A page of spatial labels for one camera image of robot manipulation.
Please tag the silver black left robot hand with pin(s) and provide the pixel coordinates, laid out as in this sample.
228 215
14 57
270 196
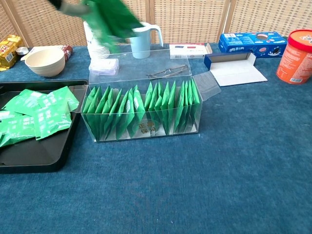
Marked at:
70 9

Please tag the transparent plastic box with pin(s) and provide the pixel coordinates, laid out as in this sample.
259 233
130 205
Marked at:
207 85

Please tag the white box red blue print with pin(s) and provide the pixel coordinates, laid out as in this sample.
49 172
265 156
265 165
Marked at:
195 54

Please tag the open blue white carton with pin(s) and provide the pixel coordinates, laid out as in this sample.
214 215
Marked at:
239 73

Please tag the blue cookie box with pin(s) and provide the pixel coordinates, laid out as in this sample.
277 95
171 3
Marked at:
251 45

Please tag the orange round tub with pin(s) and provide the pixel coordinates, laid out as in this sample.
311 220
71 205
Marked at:
296 58

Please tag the stack of white paper cups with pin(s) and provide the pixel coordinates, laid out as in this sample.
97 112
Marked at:
97 52

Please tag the beige bowl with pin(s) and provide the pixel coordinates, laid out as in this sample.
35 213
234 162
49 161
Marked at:
45 63

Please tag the small silver round tin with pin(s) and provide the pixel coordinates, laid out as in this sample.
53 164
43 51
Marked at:
22 50

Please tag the small clear plastic case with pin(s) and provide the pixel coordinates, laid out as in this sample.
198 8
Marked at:
104 67

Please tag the gold foil snack pack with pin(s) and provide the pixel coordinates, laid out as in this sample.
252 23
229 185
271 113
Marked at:
8 52

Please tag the light blue pitcher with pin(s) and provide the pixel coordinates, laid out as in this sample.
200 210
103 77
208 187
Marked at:
141 46

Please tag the black framed eyeglasses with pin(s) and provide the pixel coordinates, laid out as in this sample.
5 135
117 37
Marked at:
168 71

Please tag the woven rattan folding screen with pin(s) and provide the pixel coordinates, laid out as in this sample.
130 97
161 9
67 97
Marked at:
195 19

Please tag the black plastic tray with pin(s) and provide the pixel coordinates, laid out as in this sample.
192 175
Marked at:
36 156

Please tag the blue felt table cloth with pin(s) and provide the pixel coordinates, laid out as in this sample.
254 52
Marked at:
170 182

